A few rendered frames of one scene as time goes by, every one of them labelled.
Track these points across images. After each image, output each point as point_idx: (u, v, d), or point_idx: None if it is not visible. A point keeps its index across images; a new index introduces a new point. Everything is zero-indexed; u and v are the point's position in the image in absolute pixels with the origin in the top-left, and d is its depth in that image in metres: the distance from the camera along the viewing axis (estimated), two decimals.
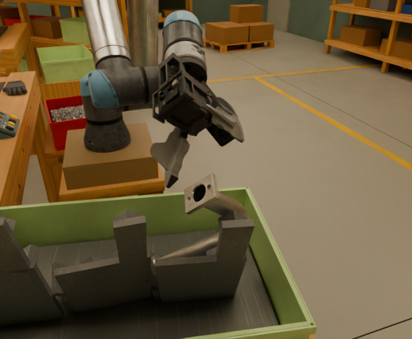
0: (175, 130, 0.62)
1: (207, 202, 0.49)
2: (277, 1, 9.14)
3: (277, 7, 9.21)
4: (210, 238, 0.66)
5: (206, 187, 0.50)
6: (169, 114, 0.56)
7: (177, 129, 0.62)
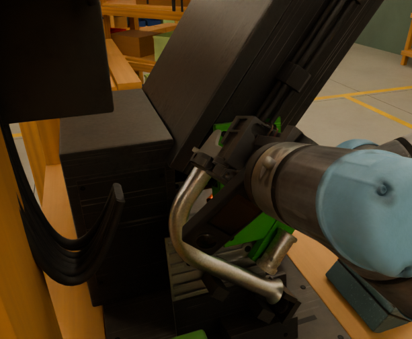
0: None
1: None
2: None
3: None
4: (216, 272, 0.57)
5: None
6: None
7: None
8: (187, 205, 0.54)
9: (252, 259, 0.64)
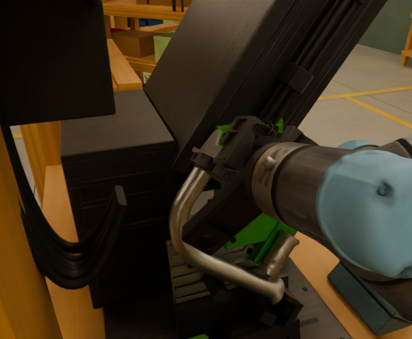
0: None
1: None
2: None
3: None
4: (217, 272, 0.57)
5: None
6: None
7: None
8: (187, 205, 0.54)
9: (254, 261, 0.63)
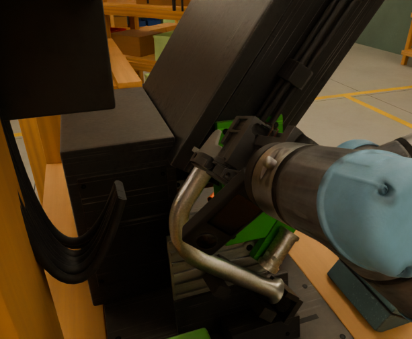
0: None
1: None
2: None
3: None
4: (217, 272, 0.57)
5: None
6: None
7: None
8: (187, 205, 0.54)
9: (254, 257, 0.63)
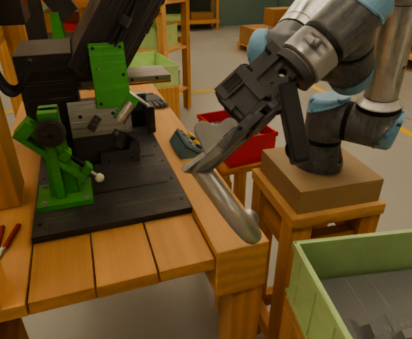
0: None
1: (183, 169, 0.53)
2: None
3: None
4: (259, 227, 0.63)
5: (193, 159, 0.53)
6: (222, 104, 0.56)
7: None
8: (234, 198, 0.54)
9: (113, 117, 1.24)
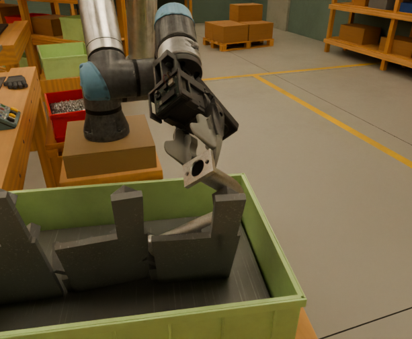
0: None
1: (205, 175, 0.51)
2: (277, 0, 9.16)
3: (276, 7, 9.23)
4: None
5: (204, 162, 0.52)
6: (167, 114, 0.55)
7: None
8: None
9: None
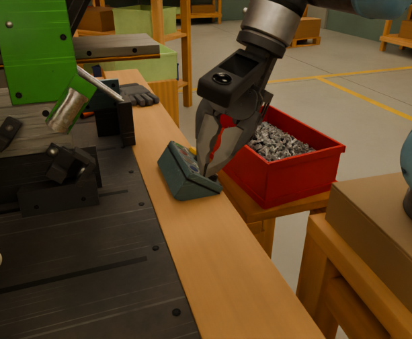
0: (254, 126, 0.52)
1: None
2: None
3: None
4: None
5: None
6: None
7: (250, 123, 0.52)
8: None
9: (46, 120, 0.64)
